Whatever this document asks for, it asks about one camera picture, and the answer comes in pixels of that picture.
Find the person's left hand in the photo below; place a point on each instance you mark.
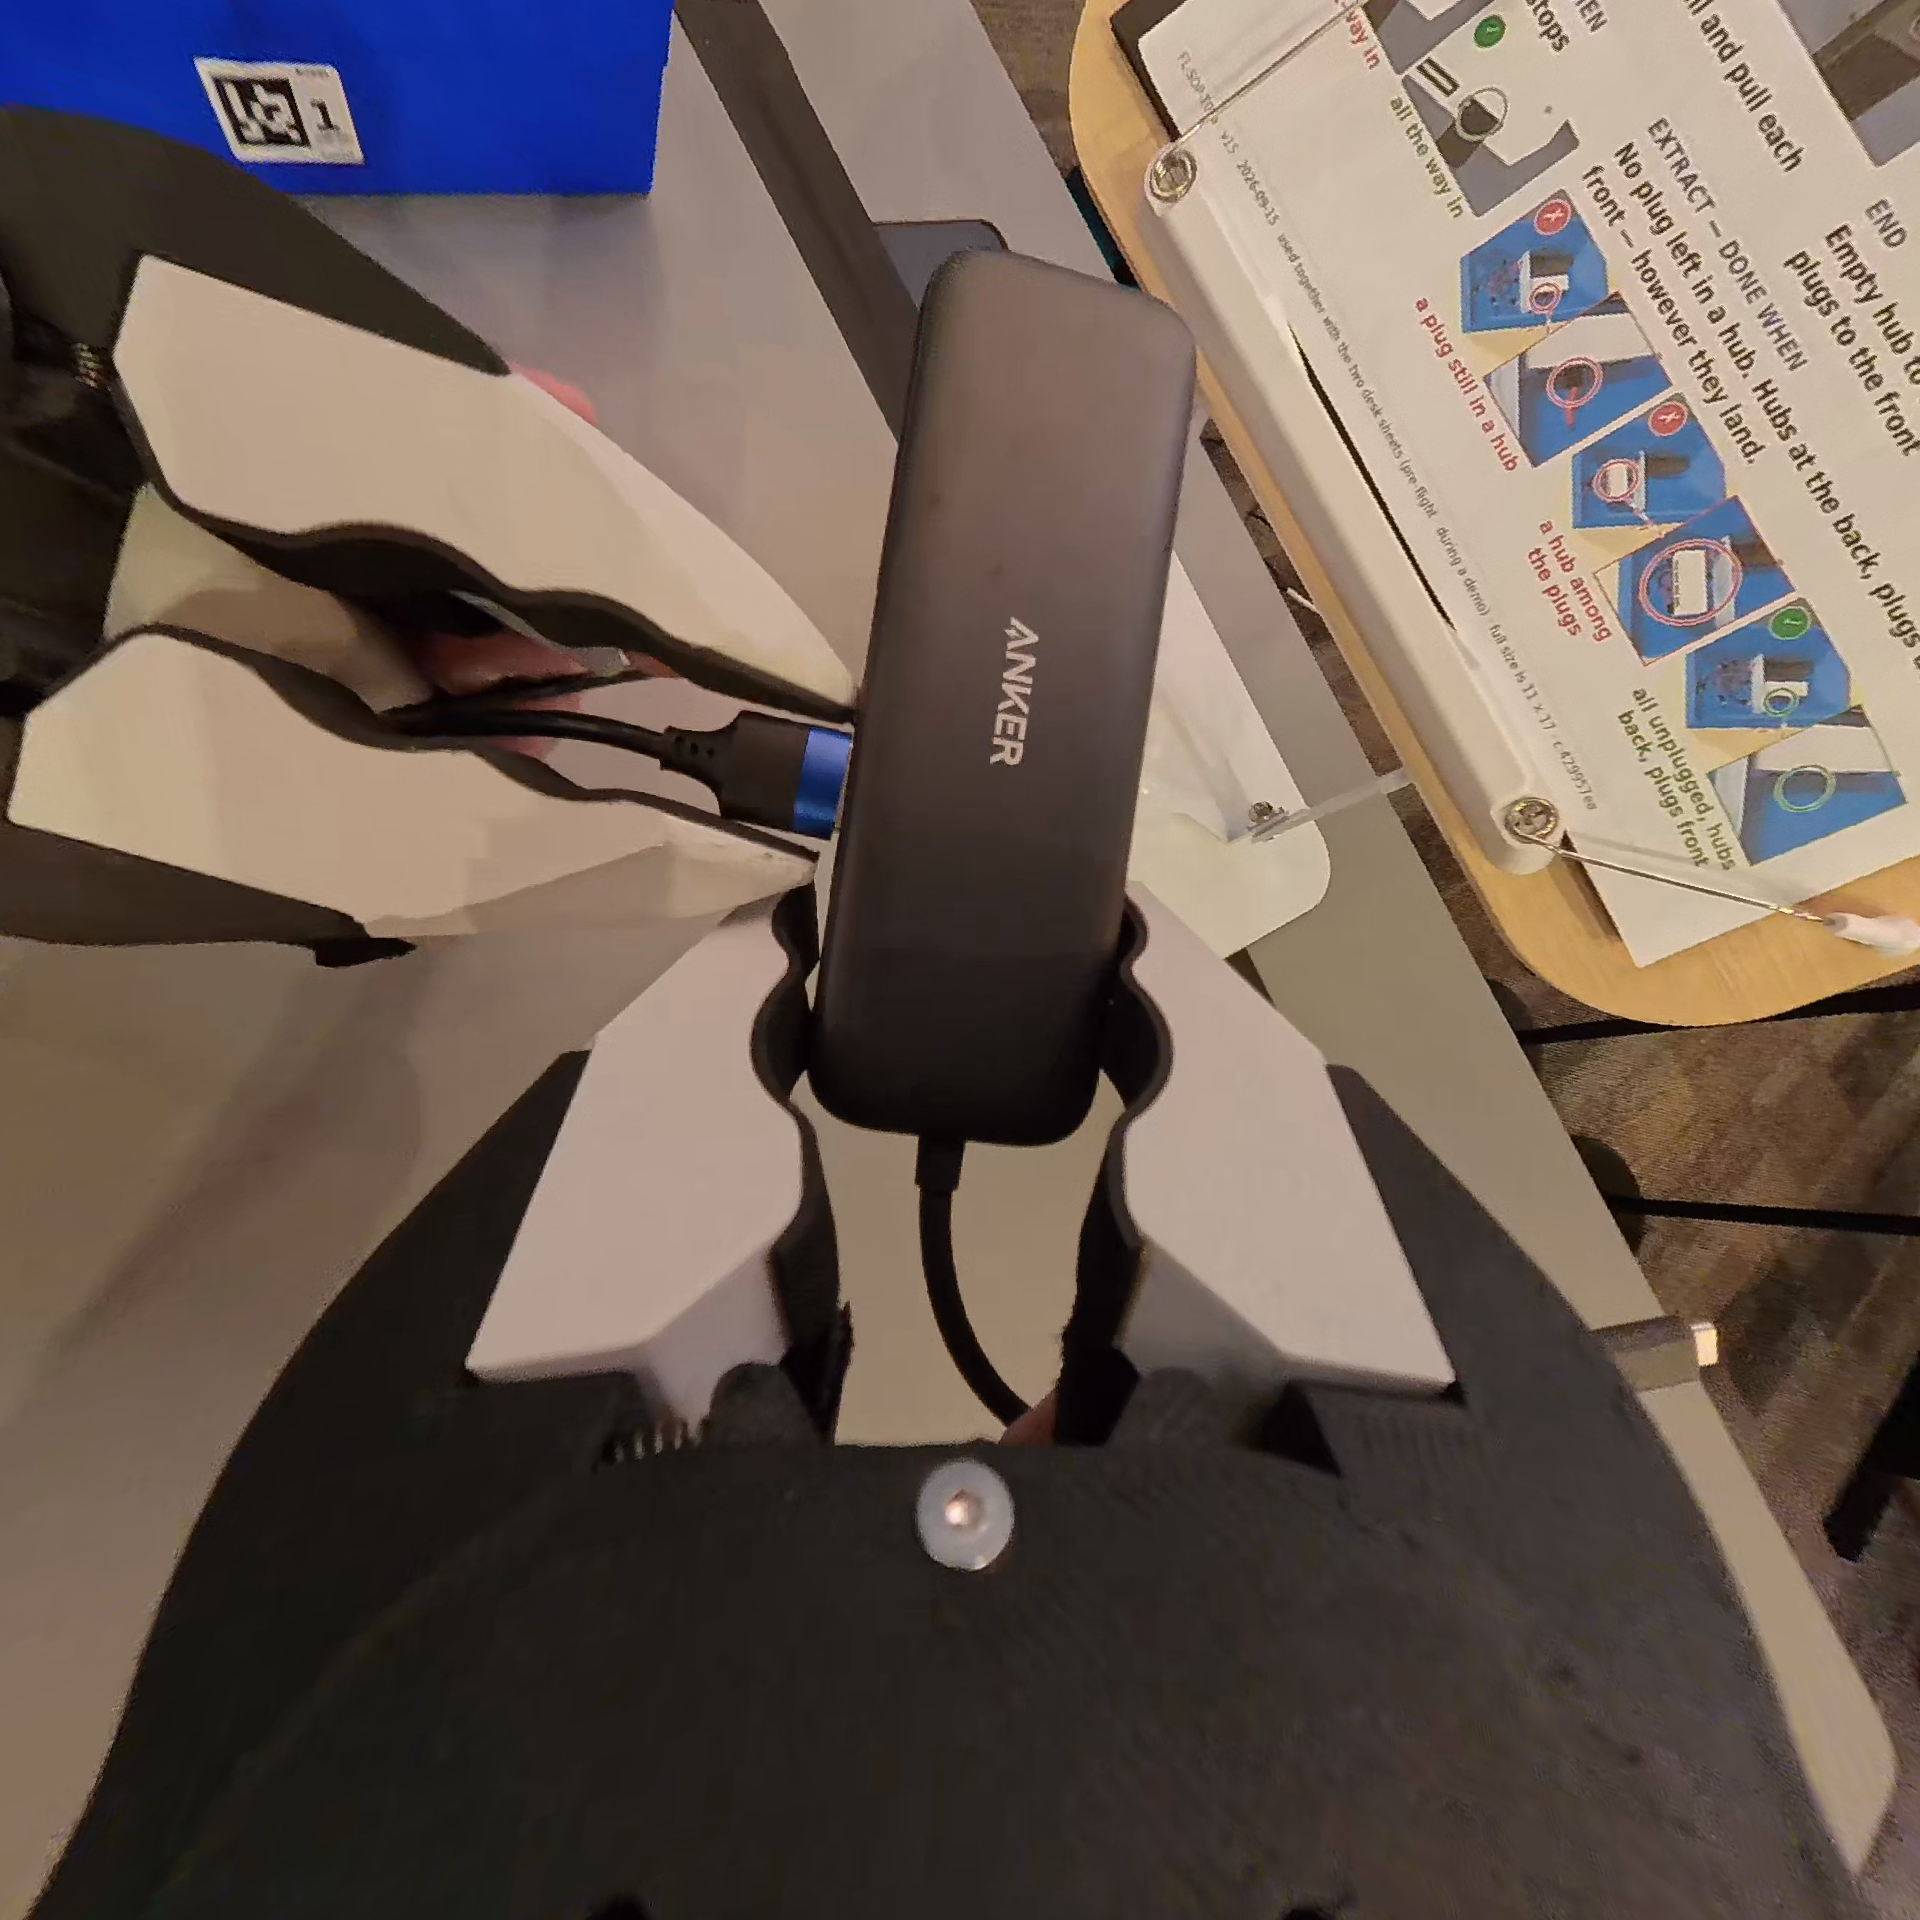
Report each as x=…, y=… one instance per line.
x=481, y=661

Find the white sheet panel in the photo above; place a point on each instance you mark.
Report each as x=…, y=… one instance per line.
x=1321, y=452

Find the printed instruction sheet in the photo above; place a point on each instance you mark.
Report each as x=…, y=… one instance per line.
x=1727, y=452

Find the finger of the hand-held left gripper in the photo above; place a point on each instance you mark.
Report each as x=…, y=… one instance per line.
x=301, y=810
x=376, y=421

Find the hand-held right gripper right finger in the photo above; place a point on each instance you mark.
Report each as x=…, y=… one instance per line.
x=1290, y=1215

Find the blue plastic bin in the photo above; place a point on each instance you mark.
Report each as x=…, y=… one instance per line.
x=527, y=89

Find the black usb hub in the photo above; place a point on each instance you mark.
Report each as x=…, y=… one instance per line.
x=1006, y=677

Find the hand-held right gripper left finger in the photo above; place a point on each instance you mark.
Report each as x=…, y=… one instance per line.
x=630, y=1200

